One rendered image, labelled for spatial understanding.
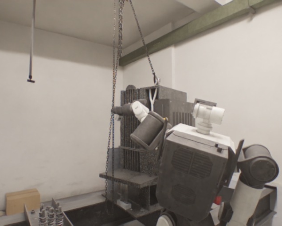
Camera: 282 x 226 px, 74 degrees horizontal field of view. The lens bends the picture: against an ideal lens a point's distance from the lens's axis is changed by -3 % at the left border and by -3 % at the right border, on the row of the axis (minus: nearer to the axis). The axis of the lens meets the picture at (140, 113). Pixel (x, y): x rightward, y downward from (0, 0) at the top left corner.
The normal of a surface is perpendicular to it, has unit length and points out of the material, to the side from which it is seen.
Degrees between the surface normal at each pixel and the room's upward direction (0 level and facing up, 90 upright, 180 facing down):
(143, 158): 90
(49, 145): 90
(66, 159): 90
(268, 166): 100
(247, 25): 90
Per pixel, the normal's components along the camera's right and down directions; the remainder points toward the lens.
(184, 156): -0.40, 0.14
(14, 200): 0.62, -0.04
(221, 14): -0.80, -0.03
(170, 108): 0.78, -0.03
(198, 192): -0.43, 0.38
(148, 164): -0.62, -0.04
